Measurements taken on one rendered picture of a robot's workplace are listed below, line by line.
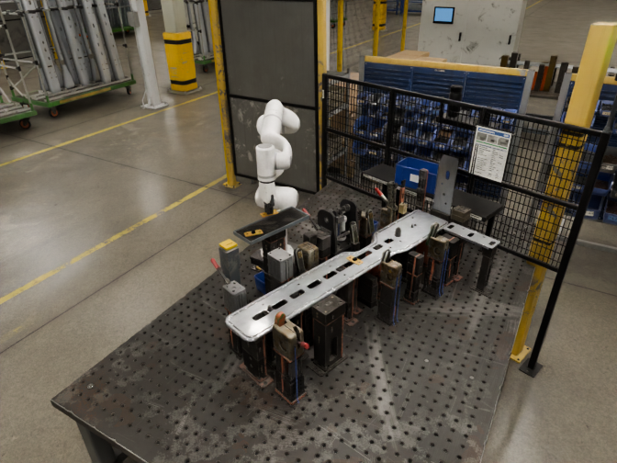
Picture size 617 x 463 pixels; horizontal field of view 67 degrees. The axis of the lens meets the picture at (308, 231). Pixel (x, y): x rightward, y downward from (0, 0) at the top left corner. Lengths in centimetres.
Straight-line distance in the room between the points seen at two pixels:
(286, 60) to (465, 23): 484
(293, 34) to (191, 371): 319
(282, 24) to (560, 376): 353
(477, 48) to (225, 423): 780
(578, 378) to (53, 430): 313
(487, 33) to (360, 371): 734
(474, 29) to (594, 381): 655
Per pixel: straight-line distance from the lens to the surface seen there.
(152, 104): 906
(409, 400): 208
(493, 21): 879
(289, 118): 245
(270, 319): 193
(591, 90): 264
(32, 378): 354
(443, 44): 901
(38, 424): 325
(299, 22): 446
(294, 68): 455
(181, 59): 973
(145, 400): 215
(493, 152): 285
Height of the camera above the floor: 226
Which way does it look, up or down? 30 degrees down
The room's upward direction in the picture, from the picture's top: 1 degrees counter-clockwise
